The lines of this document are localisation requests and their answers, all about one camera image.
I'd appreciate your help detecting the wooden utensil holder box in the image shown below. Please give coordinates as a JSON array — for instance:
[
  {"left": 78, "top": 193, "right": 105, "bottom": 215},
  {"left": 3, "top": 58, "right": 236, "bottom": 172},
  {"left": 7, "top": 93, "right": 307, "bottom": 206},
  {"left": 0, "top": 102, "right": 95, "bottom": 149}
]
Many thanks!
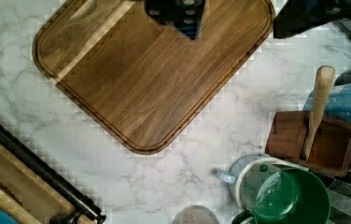
[{"left": 265, "top": 111, "right": 351, "bottom": 177}]

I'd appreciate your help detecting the round wooden jar lid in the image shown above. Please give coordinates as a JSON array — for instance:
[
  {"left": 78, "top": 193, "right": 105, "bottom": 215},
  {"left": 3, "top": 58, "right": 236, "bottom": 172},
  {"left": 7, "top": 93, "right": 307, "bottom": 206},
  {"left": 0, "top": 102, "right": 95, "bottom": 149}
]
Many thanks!
[{"left": 172, "top": 205, "right": 219, "bottom": 224}]

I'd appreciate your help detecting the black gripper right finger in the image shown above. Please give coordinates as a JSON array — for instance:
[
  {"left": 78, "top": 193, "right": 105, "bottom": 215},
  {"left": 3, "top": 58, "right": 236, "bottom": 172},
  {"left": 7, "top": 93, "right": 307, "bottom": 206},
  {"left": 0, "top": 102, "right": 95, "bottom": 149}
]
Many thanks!
[{"left": 273, "top": 0, "right": 351, "bottom": 39}]

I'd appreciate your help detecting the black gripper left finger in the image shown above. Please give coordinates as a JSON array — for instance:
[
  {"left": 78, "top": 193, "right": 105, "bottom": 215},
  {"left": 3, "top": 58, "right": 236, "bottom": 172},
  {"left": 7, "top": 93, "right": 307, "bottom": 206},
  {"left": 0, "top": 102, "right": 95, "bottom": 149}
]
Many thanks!
[{"left": 144, "top": 0, "right": 206, "bottom": 40}]

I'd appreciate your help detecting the wooden utensil handle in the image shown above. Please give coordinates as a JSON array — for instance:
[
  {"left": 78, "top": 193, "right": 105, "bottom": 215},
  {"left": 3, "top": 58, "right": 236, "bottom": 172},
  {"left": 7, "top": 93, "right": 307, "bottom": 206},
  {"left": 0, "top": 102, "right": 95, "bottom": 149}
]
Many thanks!
[{"left": 302, "top": 65, "right": 335, "bottom": 160}]

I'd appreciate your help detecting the green enamel mug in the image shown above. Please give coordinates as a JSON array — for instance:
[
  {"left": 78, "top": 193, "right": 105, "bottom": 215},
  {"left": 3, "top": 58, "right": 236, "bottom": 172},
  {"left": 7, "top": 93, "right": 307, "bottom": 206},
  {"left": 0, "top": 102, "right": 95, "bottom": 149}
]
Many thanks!
[{"left": 232, "top": 168, "right": 330, "bottom": 224}]

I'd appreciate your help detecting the wooden cutting board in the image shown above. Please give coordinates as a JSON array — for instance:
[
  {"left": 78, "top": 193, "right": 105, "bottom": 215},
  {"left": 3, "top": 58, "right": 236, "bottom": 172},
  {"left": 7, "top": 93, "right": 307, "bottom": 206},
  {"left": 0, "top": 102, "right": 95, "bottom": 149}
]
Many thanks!
[{"left": 33, "top": 0, "right": 274, "bottom": 154}]

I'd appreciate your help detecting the black drawer handle bar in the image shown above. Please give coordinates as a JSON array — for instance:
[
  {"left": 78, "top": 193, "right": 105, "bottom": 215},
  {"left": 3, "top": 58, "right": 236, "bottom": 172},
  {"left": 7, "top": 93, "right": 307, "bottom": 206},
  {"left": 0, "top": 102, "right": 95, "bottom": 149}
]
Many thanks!
[{"left": 0, "top": 124, "right": 106, "bottom": 224}]

